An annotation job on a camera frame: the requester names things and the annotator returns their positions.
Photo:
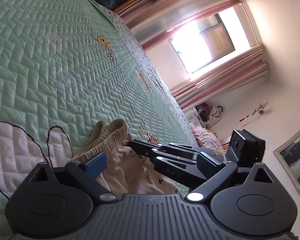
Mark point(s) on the wall picture frame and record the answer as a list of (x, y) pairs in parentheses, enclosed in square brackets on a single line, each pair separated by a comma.
[(296, 155)]

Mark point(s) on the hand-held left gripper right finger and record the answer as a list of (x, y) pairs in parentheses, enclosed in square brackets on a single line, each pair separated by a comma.
[(215, 177)]

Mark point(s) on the pink floral duvet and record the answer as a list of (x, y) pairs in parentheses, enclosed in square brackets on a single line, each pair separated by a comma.
[(207, 140)]

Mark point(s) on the beige smiley print pants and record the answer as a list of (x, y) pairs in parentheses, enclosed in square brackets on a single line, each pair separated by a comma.
[(130, 170)]

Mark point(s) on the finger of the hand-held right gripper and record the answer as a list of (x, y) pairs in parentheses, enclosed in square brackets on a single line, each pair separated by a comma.
[(182, 145), (150, 149)]

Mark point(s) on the dark framed window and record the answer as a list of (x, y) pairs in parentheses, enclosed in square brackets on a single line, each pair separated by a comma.
[(205, 40)]

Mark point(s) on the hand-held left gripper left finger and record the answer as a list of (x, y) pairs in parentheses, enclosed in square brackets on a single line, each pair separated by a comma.
[(96, 163)]

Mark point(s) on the white plastic bag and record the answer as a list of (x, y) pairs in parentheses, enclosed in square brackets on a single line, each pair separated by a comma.
[(216, 113)]

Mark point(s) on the green bee print quilted bedspread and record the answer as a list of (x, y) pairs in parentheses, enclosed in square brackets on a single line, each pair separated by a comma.
[(65, 67)]

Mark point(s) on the wooden bed headboard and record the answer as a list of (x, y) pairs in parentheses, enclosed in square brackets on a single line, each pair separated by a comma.
[(225, 141)]

